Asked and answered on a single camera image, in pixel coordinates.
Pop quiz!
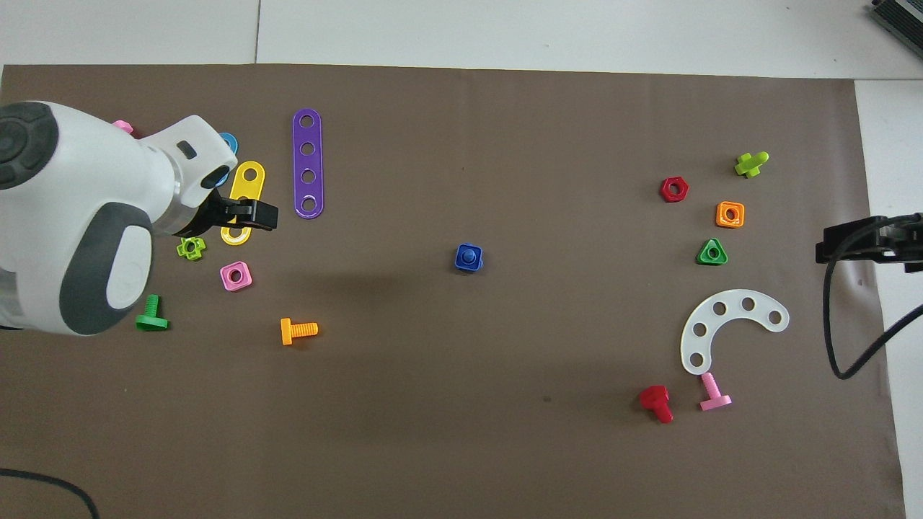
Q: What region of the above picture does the green plastic screw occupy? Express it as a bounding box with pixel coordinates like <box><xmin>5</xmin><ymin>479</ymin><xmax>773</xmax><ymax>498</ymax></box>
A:
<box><xmin>135</xmin><ymin>293</ymin><xmax>169</xmax><ymax>332</ymax></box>

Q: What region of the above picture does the yellow three-hole strip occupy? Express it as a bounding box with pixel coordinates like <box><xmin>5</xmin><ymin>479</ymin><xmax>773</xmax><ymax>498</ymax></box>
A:
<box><xmin>220</xmin><ymin>160</ymin><xmax>266</xmax><ymax>247</ymax></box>

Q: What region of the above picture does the pink square nut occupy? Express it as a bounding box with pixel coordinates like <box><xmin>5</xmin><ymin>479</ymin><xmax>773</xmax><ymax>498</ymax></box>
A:
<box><xmin>220</xmin><ymin>261</ymin><xmax>254</xmax><ymax>292</ymax></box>

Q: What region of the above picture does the blue two-hole strip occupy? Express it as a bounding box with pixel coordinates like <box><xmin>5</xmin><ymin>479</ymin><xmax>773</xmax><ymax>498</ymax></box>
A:
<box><xmin>215</xmin><ymin>132</ymin><xmax>239</xmax><ymax>187</ymax></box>

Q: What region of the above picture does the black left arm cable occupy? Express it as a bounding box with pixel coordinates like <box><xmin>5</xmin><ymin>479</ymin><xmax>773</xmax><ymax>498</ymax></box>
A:
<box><xmin>0</xmin><ymin>468</ymin><xmax>100</xmax><ymax>519</ymax></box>

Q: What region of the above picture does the dark ribbed device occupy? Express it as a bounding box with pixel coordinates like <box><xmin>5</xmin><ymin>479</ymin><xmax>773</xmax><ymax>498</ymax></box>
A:
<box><xmin>867</xmin><ymin>0</ymin><xmax>923</xmax><ymax>38</ymax></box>

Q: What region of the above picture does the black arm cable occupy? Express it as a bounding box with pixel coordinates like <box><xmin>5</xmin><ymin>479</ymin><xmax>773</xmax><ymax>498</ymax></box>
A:
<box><xmin>0</xmin><ymin>468</ymin><xmax>100</xmax><ymax>519</ymax></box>
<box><xmin>822</xmin><ymin>220</ymin><xmax>923</xmax><ymax>381</ymax></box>

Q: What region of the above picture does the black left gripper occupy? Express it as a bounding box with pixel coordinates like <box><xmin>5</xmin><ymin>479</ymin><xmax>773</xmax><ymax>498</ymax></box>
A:
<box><xmin>193</xmin><ymin>188</ymin><xmax>279</xmax><ymax>238</ymax></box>

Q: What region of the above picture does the brown table mat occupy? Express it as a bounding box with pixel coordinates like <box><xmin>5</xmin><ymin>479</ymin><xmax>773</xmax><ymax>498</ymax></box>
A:
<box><xmin>0</xmin><ymin>63</ymin><xmax>906</xmax><ymax>519</ymax></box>

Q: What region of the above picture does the red hexagon-head screw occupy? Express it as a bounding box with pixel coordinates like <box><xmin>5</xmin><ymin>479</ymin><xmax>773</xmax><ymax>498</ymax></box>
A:
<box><xmin>638</xmin><ymin>385</ymin><xmax>675</xmax><ymax>425</ymax></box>

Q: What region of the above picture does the white curved five-hole strip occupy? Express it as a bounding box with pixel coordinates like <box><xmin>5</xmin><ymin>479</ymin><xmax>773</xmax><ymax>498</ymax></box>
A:
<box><xmin>680</xmin><ymin>289</ymin><xmax>790</xmax><ymax>376</ymax></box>

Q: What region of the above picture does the orange plastic screw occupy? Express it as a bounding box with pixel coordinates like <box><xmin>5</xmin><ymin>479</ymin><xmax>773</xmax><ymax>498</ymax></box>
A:
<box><xmin>280</xmin><ymin>318</ymin><xmax>319</xmax><ymax>346</ymax></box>

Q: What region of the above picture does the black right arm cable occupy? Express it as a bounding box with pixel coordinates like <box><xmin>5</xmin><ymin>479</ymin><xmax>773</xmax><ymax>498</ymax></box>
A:
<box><xmin>822</xmin><ymin>220</ymin><xmax>923</xmax><ymax>381</ymax></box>

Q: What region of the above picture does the purple four-hole strip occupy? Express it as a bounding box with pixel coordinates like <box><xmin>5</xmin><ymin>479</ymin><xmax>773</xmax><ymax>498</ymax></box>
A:
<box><xmin>292</xmin><ymin>108</ymin><xmax>325</xmax><ymax>219</ymax></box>

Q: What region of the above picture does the lime green cross screw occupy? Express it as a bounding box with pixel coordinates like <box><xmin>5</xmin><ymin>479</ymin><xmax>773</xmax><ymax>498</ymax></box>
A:
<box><xmin>734</xmin><ymin>151</ymin><xmax>770</xmax><ymax>179</ymax></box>

